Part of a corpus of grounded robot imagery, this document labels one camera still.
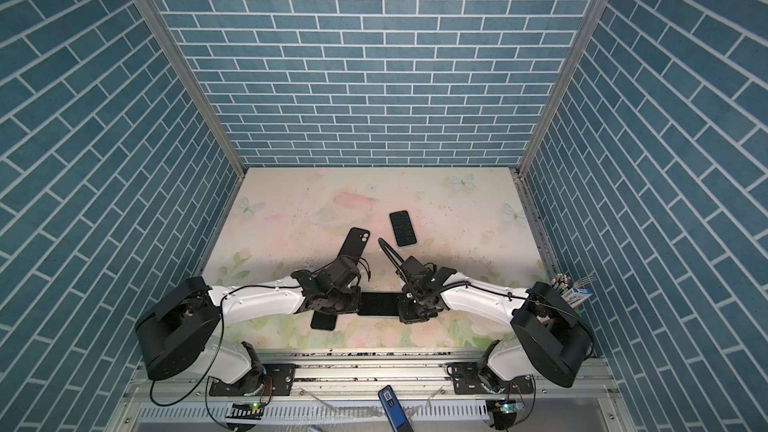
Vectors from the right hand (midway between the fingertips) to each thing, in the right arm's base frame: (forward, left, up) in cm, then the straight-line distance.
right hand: (398, 315), depth 83 cm
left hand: (+2, +10, -1) cm, 10 cm away
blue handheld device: (-22, -1, +2) cm, 22 cm away
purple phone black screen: (-3, +21, 0) cm, 21 cm away
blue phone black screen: (+31, +1, -2) cm, 31 cm away
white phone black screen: (0, +5, +8) cm, 9 cm away
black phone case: (+23, +17, -1) cm, 29 cm away
